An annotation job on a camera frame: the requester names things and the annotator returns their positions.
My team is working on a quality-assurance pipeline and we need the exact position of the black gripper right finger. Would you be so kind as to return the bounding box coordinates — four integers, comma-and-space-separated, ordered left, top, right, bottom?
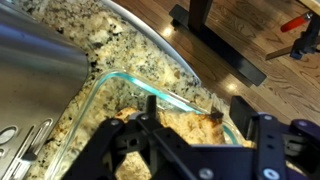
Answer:
229, 95, 320, 180

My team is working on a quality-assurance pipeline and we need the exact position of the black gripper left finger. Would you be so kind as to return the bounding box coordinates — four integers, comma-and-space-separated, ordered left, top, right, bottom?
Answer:
61, 94, 221, 180

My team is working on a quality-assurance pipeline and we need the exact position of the bread slice with dark crust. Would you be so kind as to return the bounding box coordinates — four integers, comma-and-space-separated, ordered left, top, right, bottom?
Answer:
114, 105, 227, 180

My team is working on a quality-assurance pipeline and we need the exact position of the stainless steel two-slot toaster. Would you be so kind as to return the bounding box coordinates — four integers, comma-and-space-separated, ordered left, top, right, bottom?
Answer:
0, 0, 90, 180

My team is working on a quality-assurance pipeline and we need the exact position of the clear glass baking dish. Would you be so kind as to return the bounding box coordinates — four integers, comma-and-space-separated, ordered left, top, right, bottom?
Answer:
44, 68, 243, 180

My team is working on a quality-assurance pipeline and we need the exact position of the black metal stand base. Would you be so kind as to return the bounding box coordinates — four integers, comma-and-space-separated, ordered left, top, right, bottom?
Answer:
168, 0, 268, 88

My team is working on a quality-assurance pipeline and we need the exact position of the wooden bar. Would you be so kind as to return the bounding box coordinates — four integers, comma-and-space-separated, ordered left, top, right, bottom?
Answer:
265, 35, 320, 62

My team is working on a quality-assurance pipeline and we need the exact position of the light wooden robot table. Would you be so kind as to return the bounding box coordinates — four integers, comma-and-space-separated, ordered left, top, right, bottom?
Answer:
297, 0, 320, 17

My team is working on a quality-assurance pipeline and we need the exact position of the black clamp with orange handle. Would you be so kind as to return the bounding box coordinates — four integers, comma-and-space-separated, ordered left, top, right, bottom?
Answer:
280, 11, 320, 61

